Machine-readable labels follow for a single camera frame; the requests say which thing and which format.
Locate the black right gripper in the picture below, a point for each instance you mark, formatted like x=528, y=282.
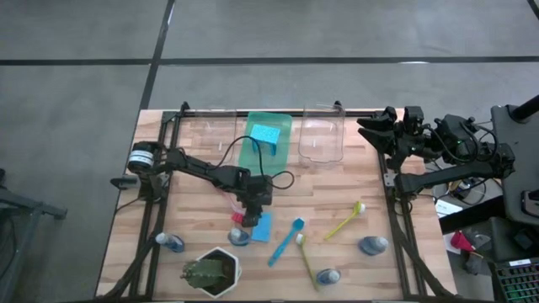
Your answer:
x=414, y=141

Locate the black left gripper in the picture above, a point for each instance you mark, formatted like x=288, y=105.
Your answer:
x=257, y=191

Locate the red dish brush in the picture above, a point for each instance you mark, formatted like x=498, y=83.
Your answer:
x=238, y=218

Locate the blue sponge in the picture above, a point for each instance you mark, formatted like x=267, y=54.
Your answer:
x=264, y=229
x=273, y=148
x=265, y=134
x=254, y=146

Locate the blue Dawn dish soap bottle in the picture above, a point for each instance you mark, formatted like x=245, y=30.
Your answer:
x=240, y=237
x=329, y=277
x=172, y=243
x=370, y=246

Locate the blue dish brush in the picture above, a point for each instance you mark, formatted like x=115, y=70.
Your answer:
x=285, y=244

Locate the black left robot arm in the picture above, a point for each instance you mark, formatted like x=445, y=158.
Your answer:
x=193, y=166

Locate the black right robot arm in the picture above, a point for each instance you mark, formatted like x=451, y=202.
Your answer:
x=455, y=177

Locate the teal translucent plastic bin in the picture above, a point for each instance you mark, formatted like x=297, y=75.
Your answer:
x=278, y=162

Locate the clear plastic bin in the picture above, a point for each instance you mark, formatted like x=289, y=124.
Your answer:
x=210, y=143
x=322, y=134

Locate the cactus in white hexagonal pot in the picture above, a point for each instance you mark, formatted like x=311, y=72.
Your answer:
x=206, y=273

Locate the white paper sheet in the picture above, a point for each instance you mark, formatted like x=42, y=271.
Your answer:
x=448, y=208

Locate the small red object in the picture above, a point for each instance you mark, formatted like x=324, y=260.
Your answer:
x=460, y=242

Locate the black device on cart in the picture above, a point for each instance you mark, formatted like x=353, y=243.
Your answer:
x=531, y=202

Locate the laptop with lit keyboard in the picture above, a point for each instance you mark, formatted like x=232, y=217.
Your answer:
x=520, y=282

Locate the grey metal stand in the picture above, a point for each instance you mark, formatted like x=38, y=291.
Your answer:
x=25, y=208

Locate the black aluminium table frame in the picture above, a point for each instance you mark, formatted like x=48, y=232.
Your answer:
x=242, y=114

